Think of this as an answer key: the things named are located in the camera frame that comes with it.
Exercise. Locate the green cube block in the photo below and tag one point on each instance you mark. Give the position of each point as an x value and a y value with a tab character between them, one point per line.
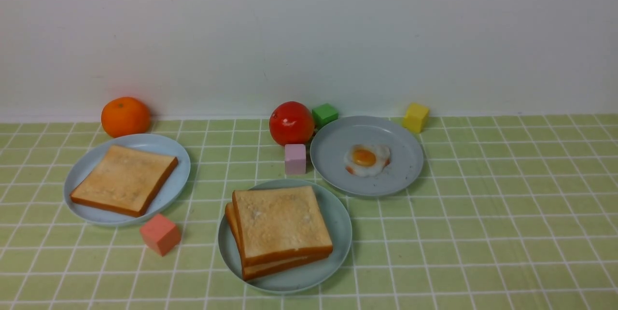
324	114

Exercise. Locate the toast slice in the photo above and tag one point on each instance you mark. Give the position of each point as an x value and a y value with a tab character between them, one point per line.
278	224
125	181
249	273

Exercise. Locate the blue plate with toast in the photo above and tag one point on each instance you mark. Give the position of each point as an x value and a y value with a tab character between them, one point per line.
171	189

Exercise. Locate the blue plate with eggs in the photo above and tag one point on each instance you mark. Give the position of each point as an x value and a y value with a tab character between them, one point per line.
332	148

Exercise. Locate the salmon cube block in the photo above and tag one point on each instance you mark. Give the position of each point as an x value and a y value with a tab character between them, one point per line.
160	234

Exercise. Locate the red tomato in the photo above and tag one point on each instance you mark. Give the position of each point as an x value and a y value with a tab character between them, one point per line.
291	122

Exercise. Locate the yellow cube block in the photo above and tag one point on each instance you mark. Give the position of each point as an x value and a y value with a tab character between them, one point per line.
416	117

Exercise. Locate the rear fried egg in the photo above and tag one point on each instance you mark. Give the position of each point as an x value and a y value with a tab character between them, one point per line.
367	160

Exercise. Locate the pink cube block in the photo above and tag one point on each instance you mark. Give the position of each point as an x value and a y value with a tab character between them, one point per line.
295	159

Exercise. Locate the orange fruit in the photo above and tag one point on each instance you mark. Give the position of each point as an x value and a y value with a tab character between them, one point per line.
125	116

